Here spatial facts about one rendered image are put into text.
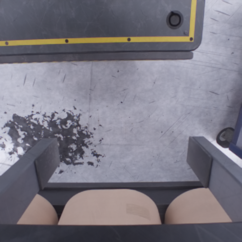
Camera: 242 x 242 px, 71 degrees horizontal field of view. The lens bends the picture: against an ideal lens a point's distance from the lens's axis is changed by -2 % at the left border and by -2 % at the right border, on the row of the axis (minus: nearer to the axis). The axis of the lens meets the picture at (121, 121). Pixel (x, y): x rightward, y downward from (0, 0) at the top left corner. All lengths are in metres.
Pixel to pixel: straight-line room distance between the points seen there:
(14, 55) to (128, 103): 0.49
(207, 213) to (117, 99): 0.57
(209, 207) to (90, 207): 0.42
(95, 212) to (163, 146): 0.46
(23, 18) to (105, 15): 0.21
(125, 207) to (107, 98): 0.46
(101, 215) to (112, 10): 0.61
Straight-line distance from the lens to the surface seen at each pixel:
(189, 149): 0.17
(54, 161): 0.17
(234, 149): 0.85
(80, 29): 0.50
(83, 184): 1.00
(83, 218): 0.66
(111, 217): 0.65
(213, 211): 0.73
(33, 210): 0.80
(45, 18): 0.53
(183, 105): 0.87
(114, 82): 0.80
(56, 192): 1.02
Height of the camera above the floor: 0.80
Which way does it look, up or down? 73 degrees down
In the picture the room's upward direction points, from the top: 179 degrees counter-clockwise
